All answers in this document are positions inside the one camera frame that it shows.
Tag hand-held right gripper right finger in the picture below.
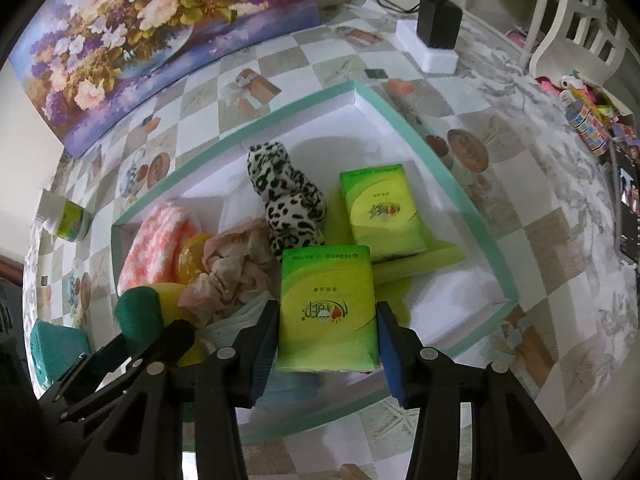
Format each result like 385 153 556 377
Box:
376 301 583 480

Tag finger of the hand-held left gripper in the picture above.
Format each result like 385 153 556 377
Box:
37 319 197 421

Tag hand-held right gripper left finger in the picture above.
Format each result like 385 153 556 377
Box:
70 301 280 480

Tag green and yellow sponge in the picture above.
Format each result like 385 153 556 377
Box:
113 284 196 367

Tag white face mask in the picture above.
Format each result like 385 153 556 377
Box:
199 291 273 357

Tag pink floral scrunchie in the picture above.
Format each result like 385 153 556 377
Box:
176 219 275 325

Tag pink fluffy cloth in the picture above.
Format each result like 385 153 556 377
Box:
116 204 202 297

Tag leopard print scrunchie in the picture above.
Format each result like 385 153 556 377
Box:
247 142 329 262

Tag white box with teal rim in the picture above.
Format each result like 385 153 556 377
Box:
109 80 521 447

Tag teal plastic toy box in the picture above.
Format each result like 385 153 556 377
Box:
29 322 92 392

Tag white bottle with green label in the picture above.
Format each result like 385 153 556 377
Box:
36 189 94 244

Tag grey floral tablecloth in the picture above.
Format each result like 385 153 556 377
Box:
440 10 640 461

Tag checkered printed tablecloth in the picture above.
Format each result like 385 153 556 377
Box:
22 5 566 480

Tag dark tablet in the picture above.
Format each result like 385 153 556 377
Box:
606 144 640 262

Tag white power strip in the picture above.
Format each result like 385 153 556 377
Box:
395 17 459 74

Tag floral painting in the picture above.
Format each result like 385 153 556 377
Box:
10 0 321 157

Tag black charger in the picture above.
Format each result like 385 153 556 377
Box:
417 0 462 51

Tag white chair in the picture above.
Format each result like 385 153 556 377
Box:
460 0 632 88

